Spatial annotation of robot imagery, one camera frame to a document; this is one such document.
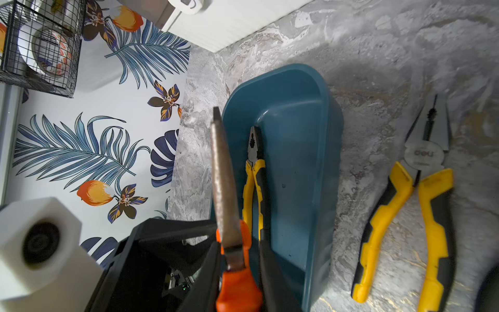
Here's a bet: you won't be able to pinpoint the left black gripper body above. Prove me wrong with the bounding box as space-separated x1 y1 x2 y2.
86 218 217 311

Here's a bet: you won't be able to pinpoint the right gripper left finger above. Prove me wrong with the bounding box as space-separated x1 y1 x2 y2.
177 241 222 312

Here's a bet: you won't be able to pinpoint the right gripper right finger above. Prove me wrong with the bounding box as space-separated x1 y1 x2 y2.
259 240 301 312

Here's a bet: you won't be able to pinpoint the orange long nose pliers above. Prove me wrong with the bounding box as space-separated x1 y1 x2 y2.
211 107 262 311

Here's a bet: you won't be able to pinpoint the small yellow black pliers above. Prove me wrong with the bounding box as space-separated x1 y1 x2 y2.
242 126 272 243

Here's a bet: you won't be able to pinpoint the teal plastic storage tray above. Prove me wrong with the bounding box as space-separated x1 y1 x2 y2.
220 64 344 311

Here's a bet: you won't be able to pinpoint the yellow black combination pliers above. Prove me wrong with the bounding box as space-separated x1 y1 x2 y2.
350 91 456 312

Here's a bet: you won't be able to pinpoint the white bowl in basket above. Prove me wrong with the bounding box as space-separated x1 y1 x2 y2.
17 22 72 84

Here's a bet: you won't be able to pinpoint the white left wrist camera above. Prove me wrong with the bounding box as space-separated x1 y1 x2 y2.
1 197 103 311

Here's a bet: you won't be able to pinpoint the black wire basket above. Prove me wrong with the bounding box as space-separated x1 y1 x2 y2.
1 1 87 98

